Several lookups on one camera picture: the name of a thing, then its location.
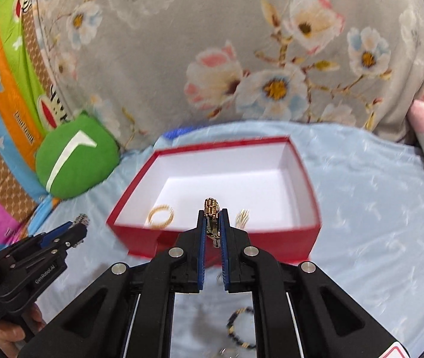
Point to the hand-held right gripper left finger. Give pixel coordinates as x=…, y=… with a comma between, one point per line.
x=201, y=253

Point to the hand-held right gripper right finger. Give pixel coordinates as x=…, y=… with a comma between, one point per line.
x=225, y=253

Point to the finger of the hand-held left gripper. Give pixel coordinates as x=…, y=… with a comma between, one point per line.
x=57, y=231
x=74, y=236

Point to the small silver jewelry piece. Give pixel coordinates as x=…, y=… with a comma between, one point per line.
x=81, y=219

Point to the red jewelry box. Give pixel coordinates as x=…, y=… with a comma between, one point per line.
x=230, y=179

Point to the person's left hand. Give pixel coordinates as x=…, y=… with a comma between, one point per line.
x=8, y=333

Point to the thin gold bangle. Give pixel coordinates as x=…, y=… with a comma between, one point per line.
x=242, y=219

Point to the gold twisted bangle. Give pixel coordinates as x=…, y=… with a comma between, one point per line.
x=161, y=216

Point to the green round cushion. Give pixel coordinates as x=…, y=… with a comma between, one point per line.
x=75, y=156

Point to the cartoon monkey printed blanket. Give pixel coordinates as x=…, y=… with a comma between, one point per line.
x=6, y=93

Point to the light blue bed sheet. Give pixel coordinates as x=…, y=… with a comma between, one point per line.
x=368, y=212

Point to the grey floral pillow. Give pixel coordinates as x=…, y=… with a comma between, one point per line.
x=234, y=52

